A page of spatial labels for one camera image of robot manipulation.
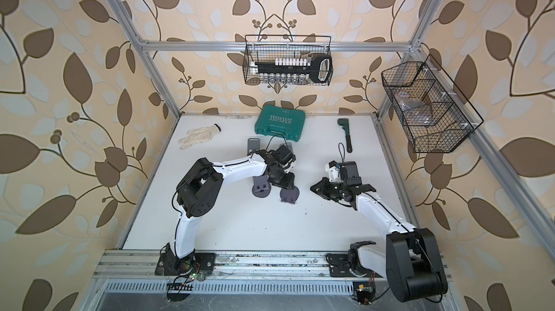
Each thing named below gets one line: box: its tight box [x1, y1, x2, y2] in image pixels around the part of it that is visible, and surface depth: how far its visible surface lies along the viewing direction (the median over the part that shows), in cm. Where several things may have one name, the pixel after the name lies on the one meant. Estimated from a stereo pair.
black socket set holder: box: [250, 54, 334, 85], surface depth 86 cm
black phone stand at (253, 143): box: [247, 137, 261, 156], surface depth 101 cm
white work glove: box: [178, 123, 222, 150], surface depth 114 cm
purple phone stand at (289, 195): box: [279, 185, 300, 204], surface depth 91 cm
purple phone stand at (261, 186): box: [251, 175, 271, 199], surface depth 90 cm
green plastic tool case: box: [254, 104, 306, 142], surface depth 114 cm
